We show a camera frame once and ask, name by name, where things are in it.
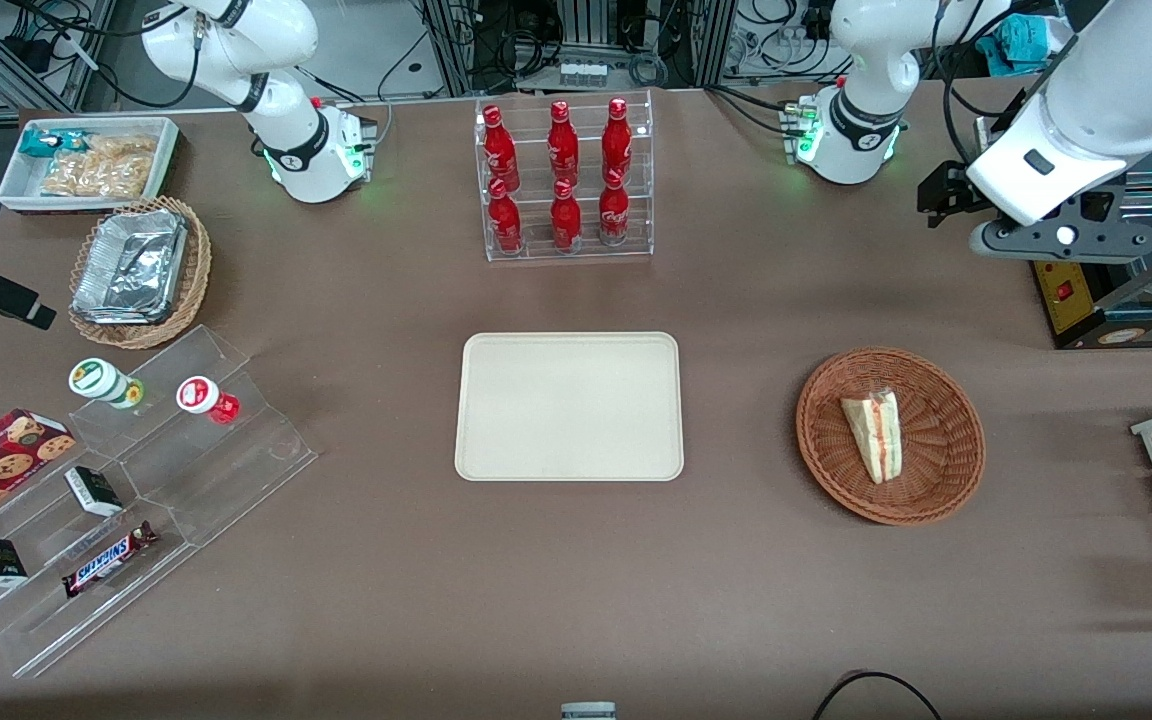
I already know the red lid drink bottle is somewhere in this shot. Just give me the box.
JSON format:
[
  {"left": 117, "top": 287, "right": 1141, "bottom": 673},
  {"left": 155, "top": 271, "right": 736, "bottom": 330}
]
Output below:
[{"left": 176, "top": 376, "right": 242, "bottom": 425}]

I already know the oval light wicker basket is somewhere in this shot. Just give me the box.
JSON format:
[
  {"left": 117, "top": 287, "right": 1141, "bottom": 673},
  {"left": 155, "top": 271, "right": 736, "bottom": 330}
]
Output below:
[{"left": 68, "top": 195, "right": 213, "bottom": 350}]

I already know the clear acrylic bottle rack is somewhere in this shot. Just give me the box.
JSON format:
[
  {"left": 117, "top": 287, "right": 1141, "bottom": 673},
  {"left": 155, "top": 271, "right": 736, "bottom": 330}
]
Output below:
[{"left": 474, "top": 90, "right": 655, "bottom": 264}]

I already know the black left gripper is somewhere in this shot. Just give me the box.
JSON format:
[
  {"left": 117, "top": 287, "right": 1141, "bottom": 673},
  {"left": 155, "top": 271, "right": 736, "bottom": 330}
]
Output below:
[{"left": 917, "top": 159, "right": 989, "bottom": 230}]

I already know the snickers chocolate bar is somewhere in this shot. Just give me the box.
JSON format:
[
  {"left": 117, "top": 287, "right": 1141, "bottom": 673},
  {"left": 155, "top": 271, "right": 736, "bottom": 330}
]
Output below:
[{"left": 61, "top": 521, "right": 160, "bottom": 599}]

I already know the green lid drink bottle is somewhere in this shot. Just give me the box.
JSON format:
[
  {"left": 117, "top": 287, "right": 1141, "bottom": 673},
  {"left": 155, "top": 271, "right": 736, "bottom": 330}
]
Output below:
[{"left": 69, "top": 358, "right": 146, "bottom": 411}]

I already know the clear bag of crackers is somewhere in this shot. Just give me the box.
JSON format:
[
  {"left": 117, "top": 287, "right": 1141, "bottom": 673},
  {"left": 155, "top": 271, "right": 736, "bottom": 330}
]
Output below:
[{"left": 40, "top": 134, "right": 158, "bottom": 200}]

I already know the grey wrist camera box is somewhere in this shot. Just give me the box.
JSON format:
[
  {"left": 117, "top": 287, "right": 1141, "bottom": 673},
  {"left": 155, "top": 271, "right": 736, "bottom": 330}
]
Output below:
[{"left": 969, "top": 212, "right": 1152, "bottom": 264}]

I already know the round brown wicker basket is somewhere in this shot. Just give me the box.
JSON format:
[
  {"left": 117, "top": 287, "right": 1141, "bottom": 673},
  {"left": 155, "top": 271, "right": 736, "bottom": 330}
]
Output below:
[{"left": 796, "top": 346, "right": 986, "bottom": 527}]

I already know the clear acrylic stepped display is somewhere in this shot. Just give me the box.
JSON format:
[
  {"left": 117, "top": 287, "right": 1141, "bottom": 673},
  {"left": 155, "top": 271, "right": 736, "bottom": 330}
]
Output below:
[{"left": 0, "top": 323, "right": 319, "bottom": 680}]

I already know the triangle sandwich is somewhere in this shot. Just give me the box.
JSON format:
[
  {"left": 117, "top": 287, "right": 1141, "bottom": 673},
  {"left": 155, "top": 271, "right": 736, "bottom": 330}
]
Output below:
[{"left": 840, "top": 389, "right": 904, "bottom": 485}]

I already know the black cable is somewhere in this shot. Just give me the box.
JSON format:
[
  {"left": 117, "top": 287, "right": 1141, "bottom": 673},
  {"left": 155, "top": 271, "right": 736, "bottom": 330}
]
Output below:
[{"left": 813, "top": 669, "right": 943, "bottom": 720}]

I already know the aluminium foil container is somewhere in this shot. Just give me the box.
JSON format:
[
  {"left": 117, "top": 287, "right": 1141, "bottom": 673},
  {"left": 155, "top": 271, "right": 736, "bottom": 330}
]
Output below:
[{"left": 71, "top": 208, "right": 189, "bottom": 326}]

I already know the beige plastic tray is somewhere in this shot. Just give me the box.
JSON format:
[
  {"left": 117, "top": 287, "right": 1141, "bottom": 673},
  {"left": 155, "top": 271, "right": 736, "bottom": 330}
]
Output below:
[{"left": 454, "top": 332, "right": 685, "bottom": 483}]

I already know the teal cloth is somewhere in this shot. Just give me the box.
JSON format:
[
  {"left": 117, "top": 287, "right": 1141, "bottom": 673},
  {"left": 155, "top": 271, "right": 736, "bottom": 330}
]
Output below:
[{"left": 976, "top": 14, "right": 1053, "bottom": 77}]

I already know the teal snack packet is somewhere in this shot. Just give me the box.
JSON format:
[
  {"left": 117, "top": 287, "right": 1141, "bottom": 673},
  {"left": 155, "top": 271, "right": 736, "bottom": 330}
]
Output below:
[{"left": 18, "top": 127, "right": 89, "bottom": 160}]

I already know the black hot food display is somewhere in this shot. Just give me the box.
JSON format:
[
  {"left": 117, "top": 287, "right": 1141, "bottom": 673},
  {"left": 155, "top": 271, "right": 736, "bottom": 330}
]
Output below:
[{"left": 974, "top": 100, "right": 1152, "bottom": 351}]

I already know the white rectangular bin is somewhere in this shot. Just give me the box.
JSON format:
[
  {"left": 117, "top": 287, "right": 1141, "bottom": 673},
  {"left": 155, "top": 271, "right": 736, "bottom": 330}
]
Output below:
[{"left": 0, "top": 116, "right": 180, "bottom": 214}]

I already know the red cola bottle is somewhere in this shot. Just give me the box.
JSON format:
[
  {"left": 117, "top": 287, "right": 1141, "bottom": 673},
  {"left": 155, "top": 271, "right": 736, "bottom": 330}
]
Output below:
[
  {"left": 602, "top": 97, "right": 634, "bottom": 181},
  {"left": 549, "top": 180, "right": 584, "bottom": 252},
  {"left": 488, "top": 178, "right": 525, "bottom": 255},
  {"left": 482, "top": 105, "right": 521, "bottom": 189},
  {"left": 597, "top": 170, "right": 631, "bottom": 247},
  {"left": 547, "top": 100, "right": 581, "bottom": 187}
]

